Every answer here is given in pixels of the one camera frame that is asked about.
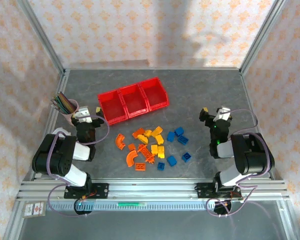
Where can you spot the blue lego brick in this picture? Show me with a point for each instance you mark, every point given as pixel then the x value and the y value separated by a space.
pixel 182 139
pixel 186 156
pixel 171 160
pixel 161 166
pixel 179 131
pixel 170 136

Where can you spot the small orange lego brick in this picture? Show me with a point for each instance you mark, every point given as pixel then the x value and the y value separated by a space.
pixel 131 146

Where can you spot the orange lattice lego piece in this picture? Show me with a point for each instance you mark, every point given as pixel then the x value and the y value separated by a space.
pixel 146 153

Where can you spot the orange lego plate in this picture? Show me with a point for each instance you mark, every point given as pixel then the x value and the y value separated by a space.
pixel 140 166

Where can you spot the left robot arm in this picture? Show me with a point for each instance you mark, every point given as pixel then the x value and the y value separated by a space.
pixel 55 155

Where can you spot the green label strip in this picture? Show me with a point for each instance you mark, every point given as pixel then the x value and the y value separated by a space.
pixel 132 204

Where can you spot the red and white card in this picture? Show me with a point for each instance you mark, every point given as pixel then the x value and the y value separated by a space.
pixel 33 209

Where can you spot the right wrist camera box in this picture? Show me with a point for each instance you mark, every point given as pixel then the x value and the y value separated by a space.
pixel 221 113

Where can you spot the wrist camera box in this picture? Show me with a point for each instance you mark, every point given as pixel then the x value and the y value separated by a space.
pixel 221 113
pixel 83 113

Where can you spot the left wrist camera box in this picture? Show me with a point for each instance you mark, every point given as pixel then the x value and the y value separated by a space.
pixel 83 113

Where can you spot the aluminium table side rail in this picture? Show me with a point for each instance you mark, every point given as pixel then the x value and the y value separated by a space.
pixel 61 87
pixel 251 100

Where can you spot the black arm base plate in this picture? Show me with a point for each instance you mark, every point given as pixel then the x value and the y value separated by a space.
pixel 102 191
pixel 202 191

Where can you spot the aluminium table end rail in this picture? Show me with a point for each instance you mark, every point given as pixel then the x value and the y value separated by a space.
pixel 152 68

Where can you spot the aluminium frame post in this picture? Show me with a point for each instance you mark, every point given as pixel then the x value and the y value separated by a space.
pixel 261 37
pixel 44 37

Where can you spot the aluminium mounting rail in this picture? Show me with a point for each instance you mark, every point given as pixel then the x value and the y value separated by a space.
pixel 152 190

